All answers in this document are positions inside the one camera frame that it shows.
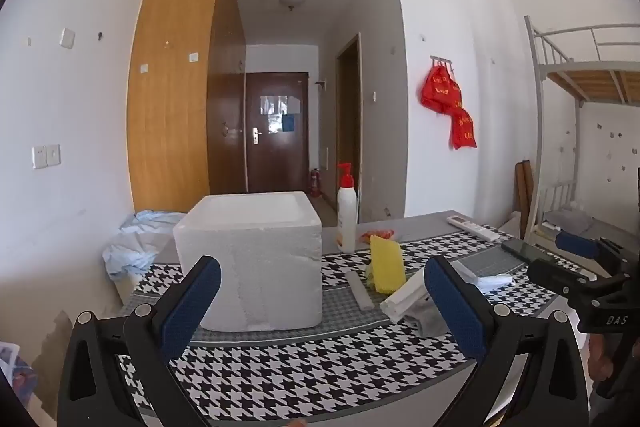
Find metal bunk bed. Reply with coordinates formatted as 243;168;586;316
523;14;640;250

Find light blue cloth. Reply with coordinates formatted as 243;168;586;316
102;209;189;281

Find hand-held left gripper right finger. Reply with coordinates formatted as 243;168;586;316
424;256;591;427

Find dark brown door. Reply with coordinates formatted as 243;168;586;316
245;72;310;194

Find wooden wardrobe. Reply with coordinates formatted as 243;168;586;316
126;0;248;214

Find white styrofoam box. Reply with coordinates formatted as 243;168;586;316
173;191;323;333

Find printed blanket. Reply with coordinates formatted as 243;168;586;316
0;342;40;410

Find white lotion bottle red pump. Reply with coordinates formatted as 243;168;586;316
336;163;358;254

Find yellow foam net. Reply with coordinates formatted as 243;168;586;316
369;237;407;294

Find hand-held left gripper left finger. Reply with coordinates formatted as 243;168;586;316
57;256;222;427

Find white door notice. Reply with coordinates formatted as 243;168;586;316
260;95;302;116

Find white cloth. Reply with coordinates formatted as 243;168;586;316
380;269;451;338

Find wooden planks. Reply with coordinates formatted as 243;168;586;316
515;160;534;240

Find printed paper sheets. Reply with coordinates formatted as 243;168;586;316
0;343;21;379

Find red fabric bag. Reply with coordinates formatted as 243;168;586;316
447;107;476;150
420;63;462;114

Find brown doorway frame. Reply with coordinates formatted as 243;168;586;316
335;33;363;224

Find white remote control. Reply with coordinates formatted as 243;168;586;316
446;215;501;243

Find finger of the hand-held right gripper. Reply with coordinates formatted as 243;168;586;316
555;230;632;276
527;258;629;303

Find white crumpled tissue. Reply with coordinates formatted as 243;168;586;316
475;273;514;293

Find houndstooth tablecloth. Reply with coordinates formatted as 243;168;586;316
115;209;591;424

